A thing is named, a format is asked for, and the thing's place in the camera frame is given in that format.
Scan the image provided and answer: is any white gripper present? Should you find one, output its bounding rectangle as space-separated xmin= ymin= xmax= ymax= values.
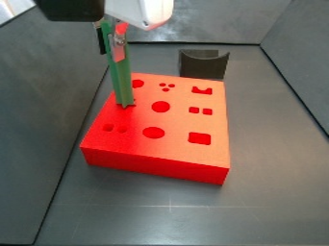
xmin=93 ymin=0 xmax=174 ymax=62

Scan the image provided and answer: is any green star-profile rod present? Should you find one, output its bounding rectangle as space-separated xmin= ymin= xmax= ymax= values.
xmin=102 ymin=20 xmax=134 ymax=108

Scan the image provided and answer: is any black curved fixture stand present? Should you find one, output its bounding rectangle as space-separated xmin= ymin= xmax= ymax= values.
xmin=180 ymin=49 xmax=230 ymax=80

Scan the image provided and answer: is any red block with shaped holes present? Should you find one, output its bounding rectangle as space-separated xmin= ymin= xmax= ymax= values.
xmin=81 ymin=73 xmax=230 ymax=185

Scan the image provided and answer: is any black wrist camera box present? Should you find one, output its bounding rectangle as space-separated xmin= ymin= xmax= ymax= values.
xmin=34 ymin=0 xmax=106 ymax=22

